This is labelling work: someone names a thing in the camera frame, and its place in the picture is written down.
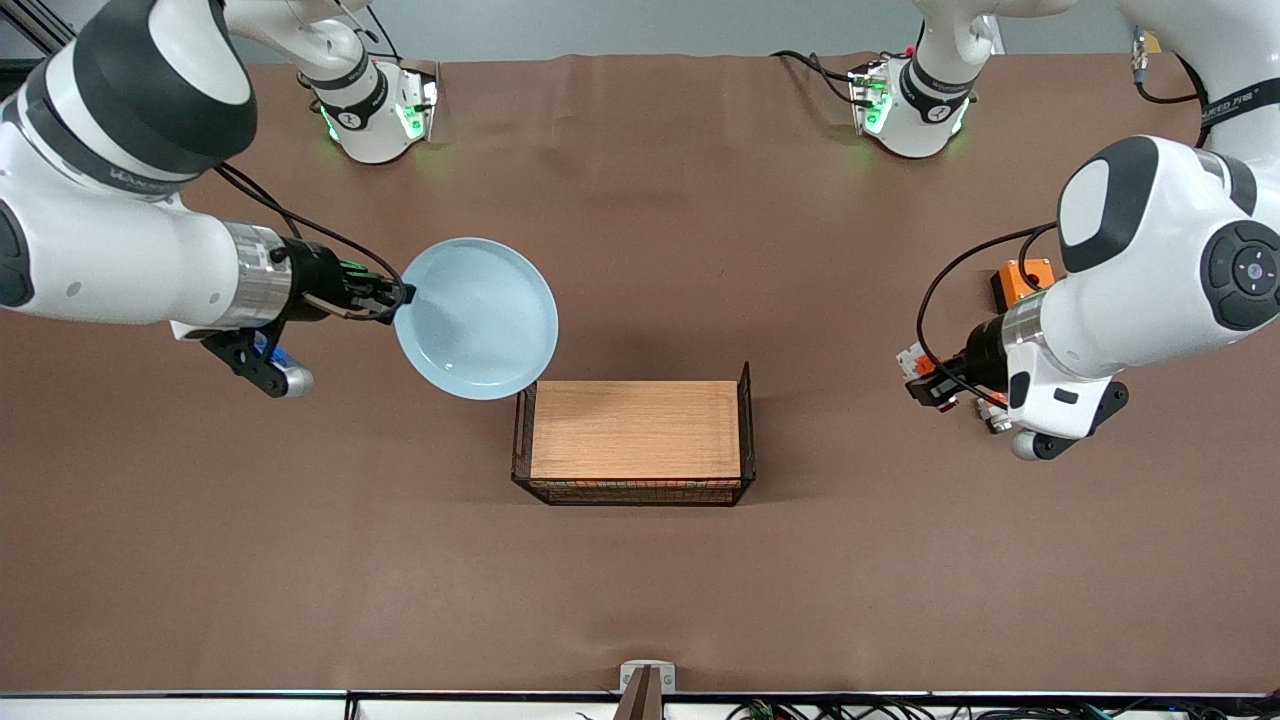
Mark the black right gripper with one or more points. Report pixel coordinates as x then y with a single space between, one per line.
317 282

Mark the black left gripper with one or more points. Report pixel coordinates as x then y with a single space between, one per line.
981 361

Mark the light blue round plate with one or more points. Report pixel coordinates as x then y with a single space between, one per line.
480 320

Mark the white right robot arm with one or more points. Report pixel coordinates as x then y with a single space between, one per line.
100 250

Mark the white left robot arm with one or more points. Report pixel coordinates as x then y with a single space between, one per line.
1150 300

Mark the orange button box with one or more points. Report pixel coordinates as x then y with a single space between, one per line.
1015 285

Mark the white orange contact block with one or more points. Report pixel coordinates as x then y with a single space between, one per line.
990 415

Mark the wooden board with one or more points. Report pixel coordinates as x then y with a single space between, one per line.
640 430

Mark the brown table cover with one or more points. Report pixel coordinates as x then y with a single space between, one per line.
400 600

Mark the grey metal bracket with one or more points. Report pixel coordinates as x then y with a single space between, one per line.
630 675

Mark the aluminium frame profile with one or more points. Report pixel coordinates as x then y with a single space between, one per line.
40 25

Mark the dark brown post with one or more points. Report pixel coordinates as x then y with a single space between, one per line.
640 705

